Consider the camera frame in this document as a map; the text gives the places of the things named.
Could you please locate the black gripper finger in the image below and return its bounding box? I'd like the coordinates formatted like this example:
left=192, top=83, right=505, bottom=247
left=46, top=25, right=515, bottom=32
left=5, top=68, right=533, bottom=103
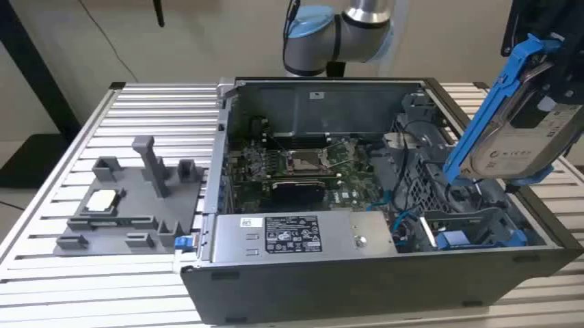
left=513, top=97, right=555, bottom=129

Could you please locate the hard disk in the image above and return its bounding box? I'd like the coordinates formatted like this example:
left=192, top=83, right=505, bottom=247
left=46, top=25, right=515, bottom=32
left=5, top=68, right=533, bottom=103
left=441, top=33, right=584, bottom=188

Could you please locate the grey metal disk bay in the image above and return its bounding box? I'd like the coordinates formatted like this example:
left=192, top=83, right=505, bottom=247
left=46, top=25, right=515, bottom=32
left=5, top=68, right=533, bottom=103
left=418, top=204, right=546, bottom=253

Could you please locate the blue disk carrier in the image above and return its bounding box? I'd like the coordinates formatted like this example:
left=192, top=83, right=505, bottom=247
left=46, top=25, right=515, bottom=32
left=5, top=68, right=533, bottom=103
left=435, top=229, right=527, bottom=249

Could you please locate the grey metal drive cage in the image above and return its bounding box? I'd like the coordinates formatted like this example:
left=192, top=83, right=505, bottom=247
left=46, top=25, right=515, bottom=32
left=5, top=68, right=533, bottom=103
left=382, top=112, right=507, bottom=219

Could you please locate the metal socket cover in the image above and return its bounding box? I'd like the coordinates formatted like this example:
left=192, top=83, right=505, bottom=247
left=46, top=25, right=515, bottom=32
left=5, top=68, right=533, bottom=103
left=320, top=141, right=360, bottom=168

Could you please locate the green motherboard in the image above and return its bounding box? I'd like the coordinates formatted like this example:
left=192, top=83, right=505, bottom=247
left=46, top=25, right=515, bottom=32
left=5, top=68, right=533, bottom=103
left=227, top=135, right=383, bottom=213

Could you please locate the CPU socket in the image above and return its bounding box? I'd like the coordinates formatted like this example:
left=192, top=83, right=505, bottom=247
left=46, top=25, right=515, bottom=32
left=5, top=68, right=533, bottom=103
left=284, top=148, right=328, bottom=174

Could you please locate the thin metal locking lever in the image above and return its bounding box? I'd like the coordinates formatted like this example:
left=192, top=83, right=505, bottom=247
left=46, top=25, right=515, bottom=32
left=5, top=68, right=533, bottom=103
left=268, top=132, right=292, bottom=155

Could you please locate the finned chipset heatsink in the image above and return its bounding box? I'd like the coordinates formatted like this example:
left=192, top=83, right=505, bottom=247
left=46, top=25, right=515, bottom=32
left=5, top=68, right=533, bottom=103
left=271, top=180, right=327, bottom=210

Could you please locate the silver power supply box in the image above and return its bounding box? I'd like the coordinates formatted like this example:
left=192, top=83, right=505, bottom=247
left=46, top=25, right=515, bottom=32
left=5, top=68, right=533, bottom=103
left=211, top=210, right=395, bottom=264

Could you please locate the dark grey PC case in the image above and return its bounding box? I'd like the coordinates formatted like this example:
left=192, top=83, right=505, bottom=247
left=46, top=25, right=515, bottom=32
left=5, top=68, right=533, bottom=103
left=180, top=77, right=584, bottom=325

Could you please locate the blue case latch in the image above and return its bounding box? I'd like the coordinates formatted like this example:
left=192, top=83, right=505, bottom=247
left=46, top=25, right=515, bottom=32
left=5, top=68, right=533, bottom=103
left=173, top=234, right=195, bottom=254

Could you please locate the black antenna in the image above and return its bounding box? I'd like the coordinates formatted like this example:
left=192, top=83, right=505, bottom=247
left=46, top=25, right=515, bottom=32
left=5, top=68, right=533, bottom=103
left=151, top=0, right=165, bottom=28

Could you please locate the grey parts rack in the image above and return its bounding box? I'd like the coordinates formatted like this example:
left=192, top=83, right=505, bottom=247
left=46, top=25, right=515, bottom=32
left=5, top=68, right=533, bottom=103
left=53, top=135, right=205, bottom=257

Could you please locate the silver CPU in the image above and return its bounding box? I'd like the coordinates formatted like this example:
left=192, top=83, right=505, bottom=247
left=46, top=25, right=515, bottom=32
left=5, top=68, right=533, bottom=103
left=85, top=189, right=125, bottom=215

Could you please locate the black flat base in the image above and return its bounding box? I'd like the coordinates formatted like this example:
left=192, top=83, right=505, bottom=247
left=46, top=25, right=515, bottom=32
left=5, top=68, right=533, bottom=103
left=0, top=133, right=72, bottom=189

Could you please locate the blue disk wire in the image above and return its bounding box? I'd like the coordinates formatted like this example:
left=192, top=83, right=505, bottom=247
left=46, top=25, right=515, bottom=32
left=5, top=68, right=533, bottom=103
left=366, top=200, right=414, bottom=240

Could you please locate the black upright post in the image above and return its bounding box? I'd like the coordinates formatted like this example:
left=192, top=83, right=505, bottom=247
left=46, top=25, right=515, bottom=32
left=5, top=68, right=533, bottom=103
left=0, top=0, right=81, bottom=137

